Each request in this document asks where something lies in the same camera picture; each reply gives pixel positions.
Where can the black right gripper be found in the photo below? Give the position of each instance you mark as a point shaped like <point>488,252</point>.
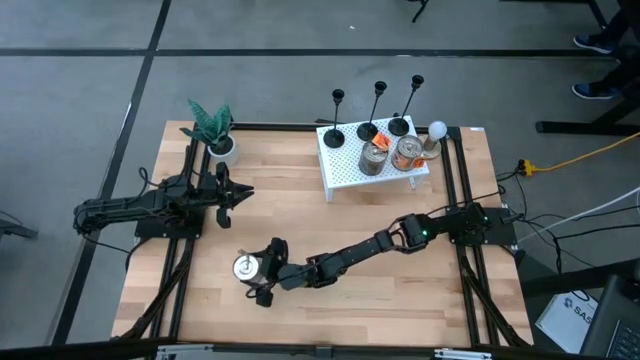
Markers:
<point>280,272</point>

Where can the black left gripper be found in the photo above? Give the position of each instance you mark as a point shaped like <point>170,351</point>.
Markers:
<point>215,192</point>

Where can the plain silver tin candle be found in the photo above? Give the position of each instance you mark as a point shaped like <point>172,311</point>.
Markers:
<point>245,267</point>

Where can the black candlestick holder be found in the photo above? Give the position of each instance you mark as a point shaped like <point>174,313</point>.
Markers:
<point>367,131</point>
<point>334,138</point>
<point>399,126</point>

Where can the silver tin candle orange tag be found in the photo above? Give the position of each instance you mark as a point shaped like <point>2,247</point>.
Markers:
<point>372,160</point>

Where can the silver tin candle orange label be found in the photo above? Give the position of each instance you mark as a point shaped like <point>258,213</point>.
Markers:
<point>407,150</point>

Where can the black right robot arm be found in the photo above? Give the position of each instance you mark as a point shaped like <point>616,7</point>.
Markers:
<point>360,252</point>

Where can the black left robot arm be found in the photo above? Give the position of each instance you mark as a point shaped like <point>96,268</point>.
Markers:
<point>120,207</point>

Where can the green plant in white pot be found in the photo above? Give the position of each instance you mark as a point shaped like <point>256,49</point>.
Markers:
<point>215,130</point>

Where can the white perforated shelf riser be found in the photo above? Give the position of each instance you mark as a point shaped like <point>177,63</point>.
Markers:
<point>345,170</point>

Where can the white bulb lamp wooden base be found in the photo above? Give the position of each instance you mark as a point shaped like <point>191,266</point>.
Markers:
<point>438,130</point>

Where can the black chair base leg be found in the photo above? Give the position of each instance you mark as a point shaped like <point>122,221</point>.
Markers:
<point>15,229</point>

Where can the white cardboard box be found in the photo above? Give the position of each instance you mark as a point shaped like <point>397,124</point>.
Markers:
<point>565,320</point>

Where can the black desk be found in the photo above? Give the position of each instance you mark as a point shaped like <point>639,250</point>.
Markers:
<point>575,277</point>

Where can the dark laptop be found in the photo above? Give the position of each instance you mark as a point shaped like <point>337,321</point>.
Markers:
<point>612,320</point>

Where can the person's blue shoe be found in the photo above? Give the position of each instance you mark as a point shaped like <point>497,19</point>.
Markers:
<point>592,91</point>
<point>592,44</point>

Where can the person's leg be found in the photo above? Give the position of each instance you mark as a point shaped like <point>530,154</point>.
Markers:
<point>622,20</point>
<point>625,75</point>

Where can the black aluminium frame rails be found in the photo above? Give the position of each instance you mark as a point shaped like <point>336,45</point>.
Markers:
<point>451,165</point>
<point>192,160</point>

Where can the black aluminium frame rail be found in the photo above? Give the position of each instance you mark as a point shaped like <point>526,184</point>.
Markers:
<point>275,348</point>
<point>275,126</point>

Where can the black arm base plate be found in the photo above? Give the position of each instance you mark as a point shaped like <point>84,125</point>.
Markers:
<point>502,235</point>
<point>170,230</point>

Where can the silver mounting bracket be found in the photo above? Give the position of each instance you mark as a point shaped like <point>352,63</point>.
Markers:
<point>185,352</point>
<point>462,355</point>

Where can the black desk frame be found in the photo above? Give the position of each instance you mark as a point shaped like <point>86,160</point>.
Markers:
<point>585,127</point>

